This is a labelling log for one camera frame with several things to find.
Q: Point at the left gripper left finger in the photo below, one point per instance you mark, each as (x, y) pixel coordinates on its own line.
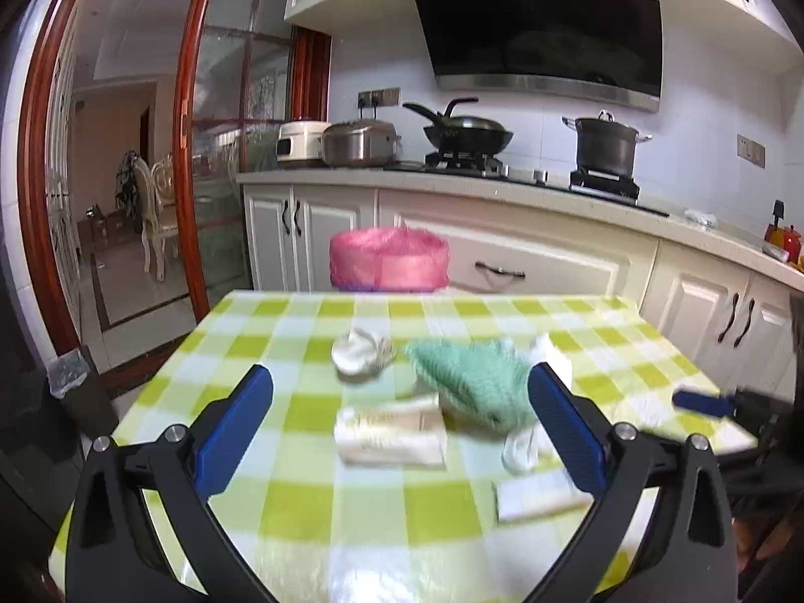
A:
(225, 428)

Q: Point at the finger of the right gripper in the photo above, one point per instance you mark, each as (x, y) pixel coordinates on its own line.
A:
(718, 407)

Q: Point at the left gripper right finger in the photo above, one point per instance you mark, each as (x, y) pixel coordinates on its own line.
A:
(582, 452)

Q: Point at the white tissue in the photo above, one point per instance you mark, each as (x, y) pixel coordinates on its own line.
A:
(526, 449)
(544, 351)

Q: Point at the white paper cup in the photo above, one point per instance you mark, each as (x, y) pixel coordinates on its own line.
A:
(361, 354)

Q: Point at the white kitchen cabinets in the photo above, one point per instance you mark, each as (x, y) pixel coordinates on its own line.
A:
(721, 300)

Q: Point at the pink-lined trash bin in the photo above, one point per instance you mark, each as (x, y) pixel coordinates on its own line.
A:
(389, 259)

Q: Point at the white folded napkin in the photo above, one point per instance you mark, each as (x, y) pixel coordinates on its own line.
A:
(545, 493)

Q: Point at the green mesh foam net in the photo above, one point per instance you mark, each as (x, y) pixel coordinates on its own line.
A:
(486, 381)

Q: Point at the beige paper packet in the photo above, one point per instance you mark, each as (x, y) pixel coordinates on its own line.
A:
(405, 432)

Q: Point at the green checked tablecloth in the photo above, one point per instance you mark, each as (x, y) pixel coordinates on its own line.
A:
(297, 524)

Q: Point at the gas stove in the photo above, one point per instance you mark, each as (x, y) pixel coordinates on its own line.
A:
(486, 167)

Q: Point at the dark stock pot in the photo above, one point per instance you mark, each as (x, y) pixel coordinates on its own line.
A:
(605, 146)

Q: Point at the white dining chair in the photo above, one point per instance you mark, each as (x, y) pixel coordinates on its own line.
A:
(159, 223)

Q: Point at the black wok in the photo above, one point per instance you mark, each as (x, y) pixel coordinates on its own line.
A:
(451, 134)

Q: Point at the white rice cooker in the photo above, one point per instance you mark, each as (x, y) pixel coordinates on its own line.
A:
(300, 144)

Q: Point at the silver rice cooker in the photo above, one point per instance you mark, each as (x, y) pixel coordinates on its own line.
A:
(360, 143)

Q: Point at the black range hood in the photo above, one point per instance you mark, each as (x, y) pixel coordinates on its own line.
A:
(604, 50)

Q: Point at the wall power outlet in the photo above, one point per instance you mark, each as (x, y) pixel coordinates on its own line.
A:
(378, 98)

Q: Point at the red wooden door frame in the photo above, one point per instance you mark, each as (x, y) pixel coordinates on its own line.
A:
(309, 88)

